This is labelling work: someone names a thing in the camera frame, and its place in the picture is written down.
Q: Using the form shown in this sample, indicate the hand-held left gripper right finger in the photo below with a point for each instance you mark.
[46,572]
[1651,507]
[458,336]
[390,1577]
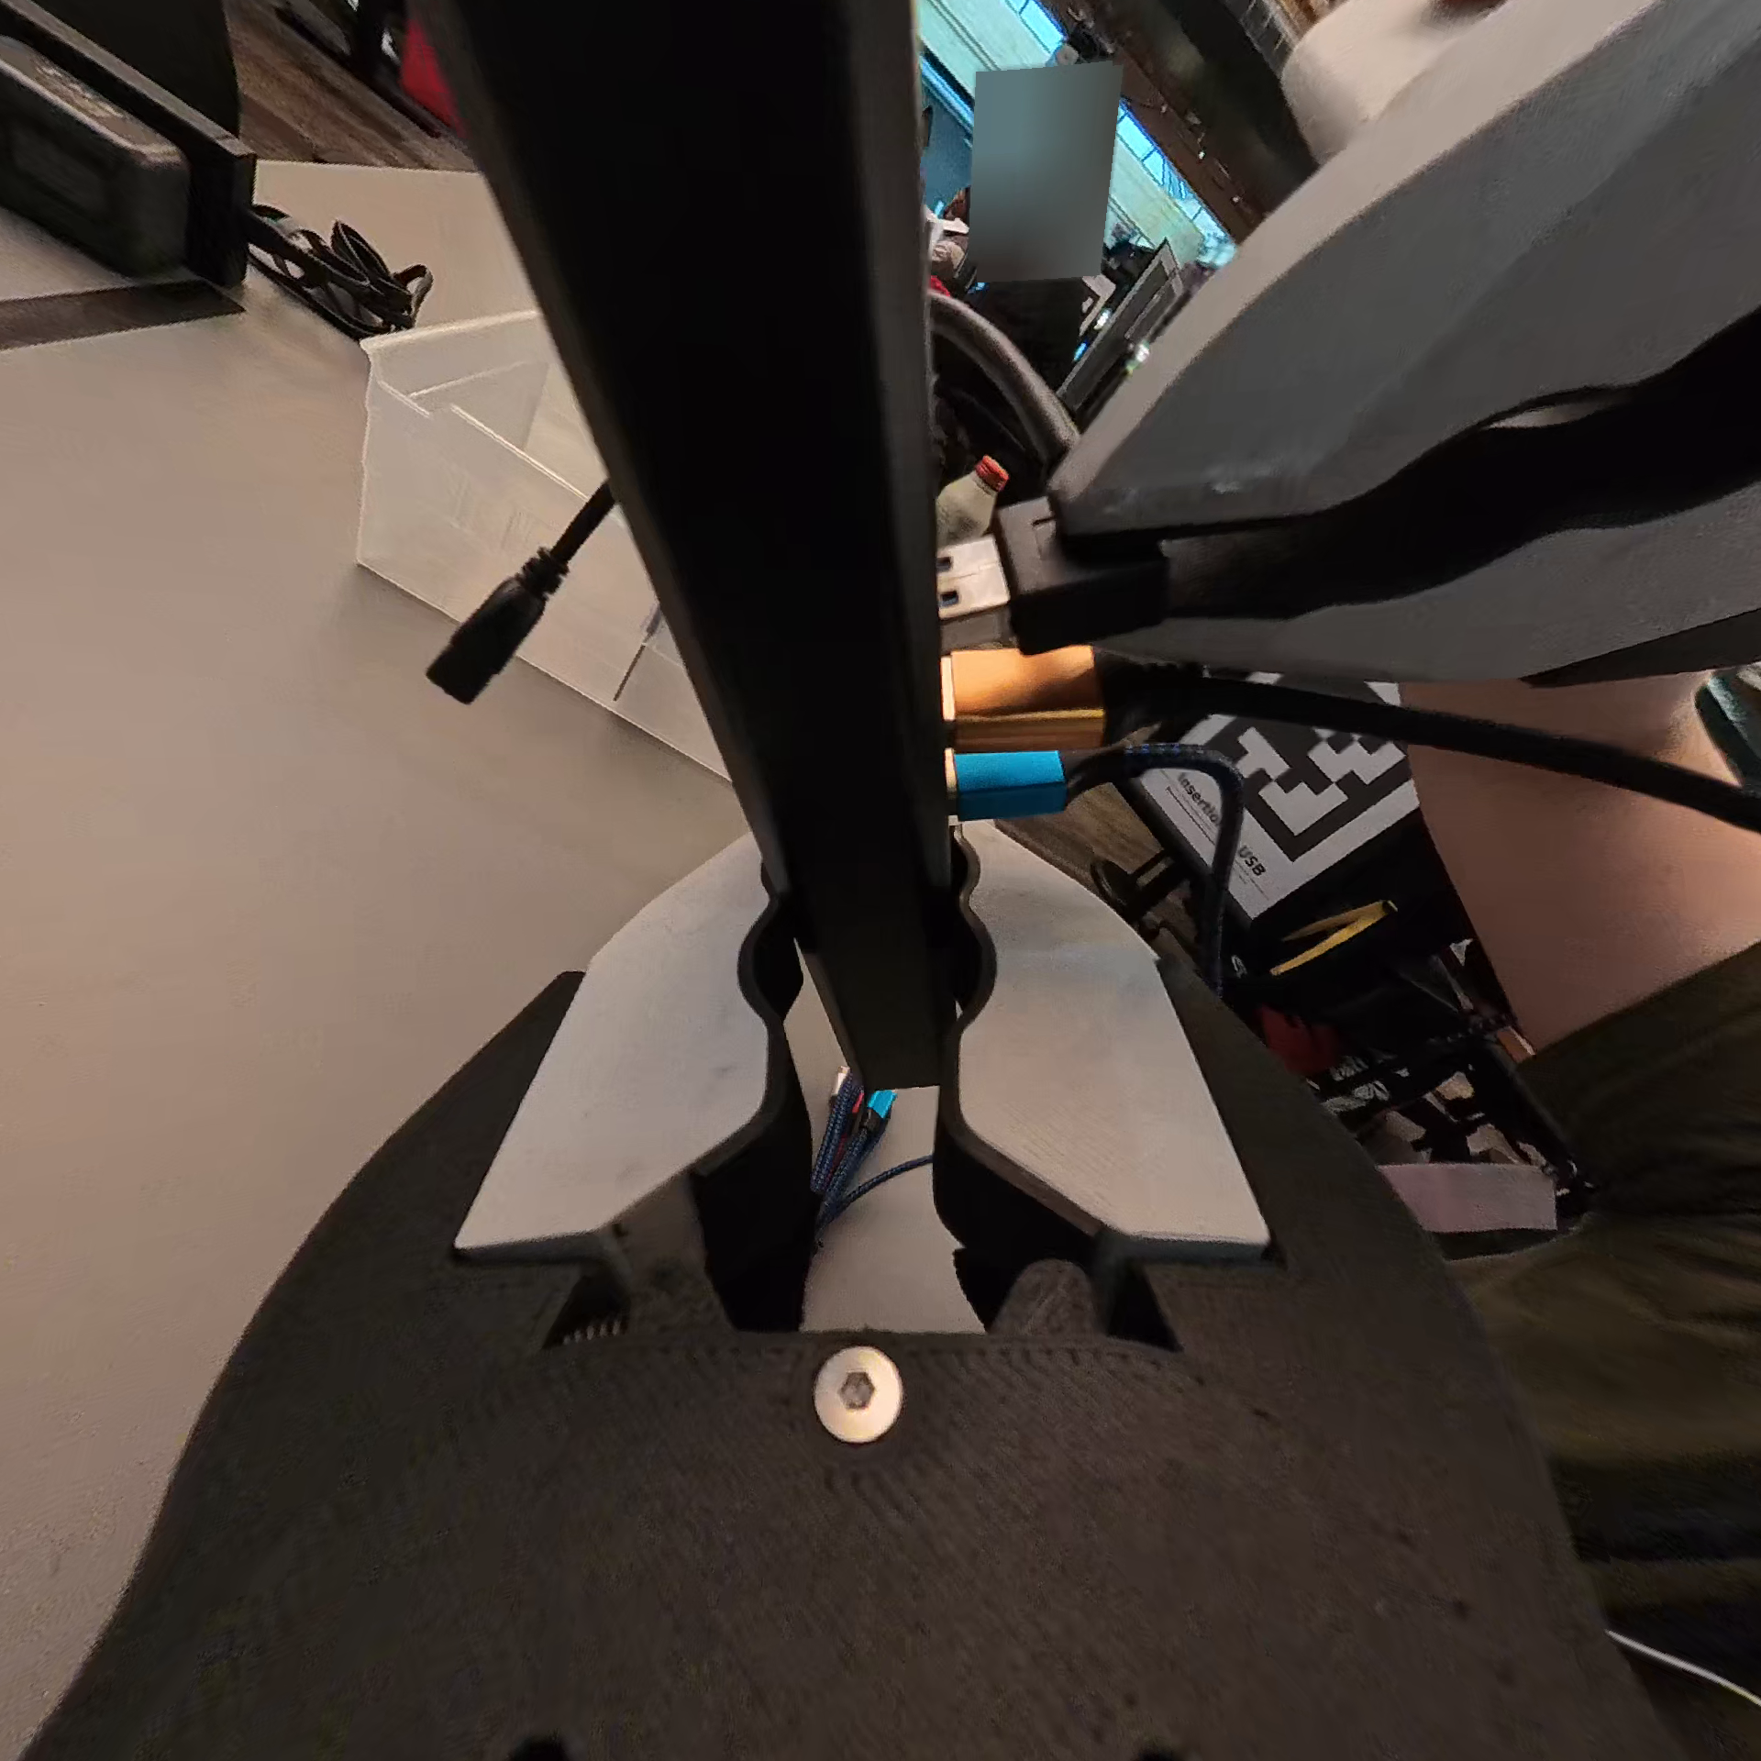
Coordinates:
[1100,1100]

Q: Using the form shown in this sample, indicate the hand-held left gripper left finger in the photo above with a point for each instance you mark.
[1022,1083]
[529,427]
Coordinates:
[647,1087]

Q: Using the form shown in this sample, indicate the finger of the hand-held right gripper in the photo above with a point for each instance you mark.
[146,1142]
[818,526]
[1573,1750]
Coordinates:
[1377,303]
[1445,605]

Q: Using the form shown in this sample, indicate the black usb hub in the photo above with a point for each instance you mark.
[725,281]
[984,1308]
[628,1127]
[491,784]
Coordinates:
[744,412]

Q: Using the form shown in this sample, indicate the person's right forearm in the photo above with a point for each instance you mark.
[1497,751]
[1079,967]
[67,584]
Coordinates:
[1583,894]

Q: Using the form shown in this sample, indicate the black framed tag sign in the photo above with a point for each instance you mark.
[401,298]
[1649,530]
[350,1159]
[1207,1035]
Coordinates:
[1322,799]

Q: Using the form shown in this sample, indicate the black chair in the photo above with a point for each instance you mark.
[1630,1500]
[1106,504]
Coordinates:
[1005,372]

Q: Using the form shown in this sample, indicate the white bottle red cap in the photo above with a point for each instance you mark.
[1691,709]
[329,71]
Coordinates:
[971,502]

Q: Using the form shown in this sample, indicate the clear plastic bin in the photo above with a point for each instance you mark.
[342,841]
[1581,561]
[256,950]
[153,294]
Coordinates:
[454,454]

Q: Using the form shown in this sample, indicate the black box device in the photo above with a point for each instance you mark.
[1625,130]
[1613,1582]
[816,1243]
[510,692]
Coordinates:
[96,164]

